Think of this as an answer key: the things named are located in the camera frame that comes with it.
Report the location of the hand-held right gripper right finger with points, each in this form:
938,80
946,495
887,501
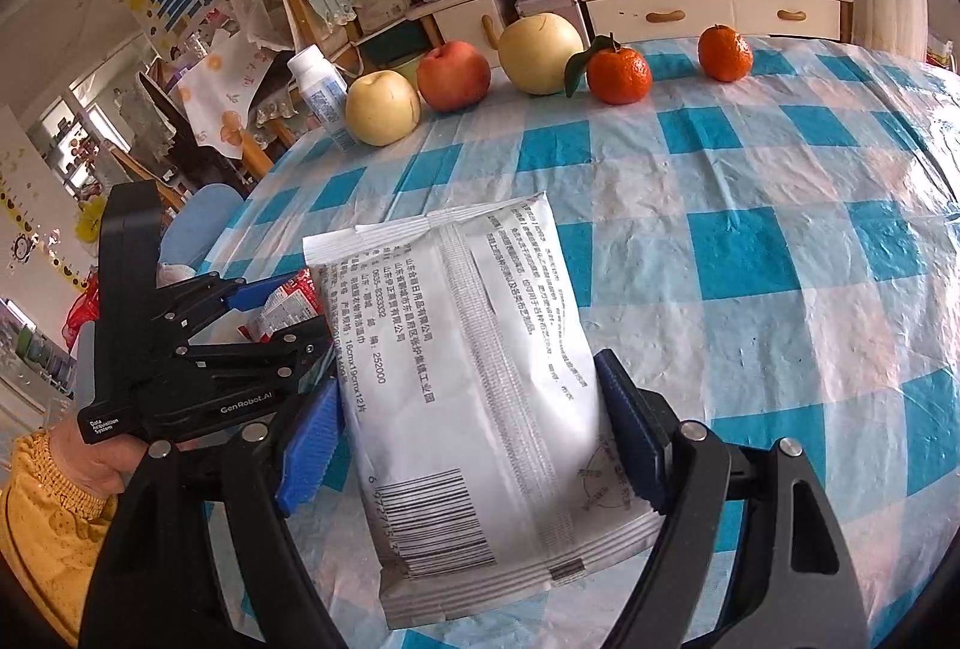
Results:
634,431

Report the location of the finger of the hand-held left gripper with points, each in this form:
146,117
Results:
255,356
251,295

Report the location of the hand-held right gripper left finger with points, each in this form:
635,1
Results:
311,446

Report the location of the red white snack wrapper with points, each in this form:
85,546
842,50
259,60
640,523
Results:
296,304

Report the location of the white printed snack bag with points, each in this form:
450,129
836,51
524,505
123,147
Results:
480,409

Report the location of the person's left forearm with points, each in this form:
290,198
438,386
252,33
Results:
45,514

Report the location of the blue stool cushion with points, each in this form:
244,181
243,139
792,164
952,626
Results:
202,214

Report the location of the yellow plastic bag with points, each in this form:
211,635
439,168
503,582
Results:
90,218

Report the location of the dark wooden chair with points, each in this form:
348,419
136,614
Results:
187,132

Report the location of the white orange-print table cloth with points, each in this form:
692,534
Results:
217,94

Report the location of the blue white checked tablecloth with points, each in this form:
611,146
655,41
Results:
750,259

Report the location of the tall white blue-label bottle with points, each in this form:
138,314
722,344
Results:
322,94

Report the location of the small yellow pear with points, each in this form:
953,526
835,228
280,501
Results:
379,109

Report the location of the wooden chair with cover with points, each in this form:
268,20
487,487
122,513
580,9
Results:
296,19

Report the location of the red apple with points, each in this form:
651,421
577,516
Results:
452,75

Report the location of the tangerine with green leaf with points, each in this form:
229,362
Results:
619,73

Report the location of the large yellow pear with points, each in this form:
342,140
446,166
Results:
536,53

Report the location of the plain tangerine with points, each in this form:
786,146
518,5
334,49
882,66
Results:
724,54

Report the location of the pink storage box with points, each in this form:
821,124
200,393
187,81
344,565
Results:
540,4

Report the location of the cream television cabinet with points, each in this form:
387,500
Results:
675,12

